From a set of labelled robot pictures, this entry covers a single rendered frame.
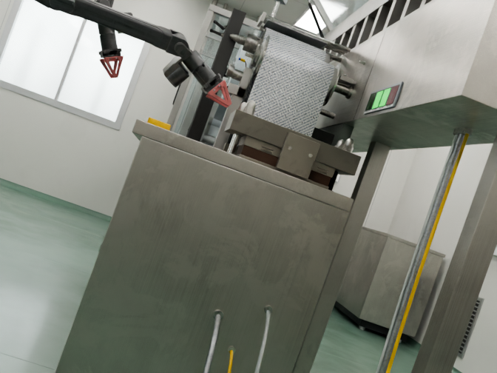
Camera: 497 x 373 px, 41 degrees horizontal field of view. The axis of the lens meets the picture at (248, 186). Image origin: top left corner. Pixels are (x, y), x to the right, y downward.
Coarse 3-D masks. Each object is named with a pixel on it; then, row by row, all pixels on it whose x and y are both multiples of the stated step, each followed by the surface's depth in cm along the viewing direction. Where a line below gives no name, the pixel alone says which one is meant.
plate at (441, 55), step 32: (448, 0) 159; (480, 0) 140; (384, 32) 207; (416, 32) 175; (448, 32) 152; (480, 32) 134; (352, 64) 234; (384, 64) 194; (416, 64) 165; (448, 64) 144; (480, 64) 132; (352, 96) 218; (416, 96) 157; (448, 96) 138; (480, 96) 133; (320, 128) 249; (384, 128) 200; (416, 128) 182; (448, 128) 167; (480, 128) 155
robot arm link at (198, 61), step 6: (192, 54) 206; (198, 54) 208; (186, 60) 206; (192, 60) 206; (198, 60) 206; (180, 66) 207; (186, 66) 208; (192, 66) 206; (198, 66) 206; (186, 72) 208; (192, 72) 210
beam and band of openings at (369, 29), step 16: (384, 0) 224; (400, 0) 210; (416, 0) 195; (432, 0) 173; (352, 16) 266; (368, 16) 240; (384, 16) 225; (400, 16) 210; (336, 32) 288; (352, 32) 256; (368, 32) 240; (352, 48) 255
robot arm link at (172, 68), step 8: (176, 48) 201; (184, 48) 201; (176, 56) 208; (184, 56) 203; (168, 64) 209; (176, 64) 206; (168, 72) 207; (176, 72) 207; (184, 72) 207; (168, 80) 208; (176, 80) 208; (184, 80) 210
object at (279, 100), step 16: (256, 80) 211; (272, 80) 211; (288, 80) 212; (256, 96) 211; (272, 96) 212; (288, 96) 212; (304, 96) 213; (320, 96) 214; (256, 112) 211; (272, 112) 212; (288, 112) 212; (304, 112) 213; (288, 128) 213; (304, 128) 213
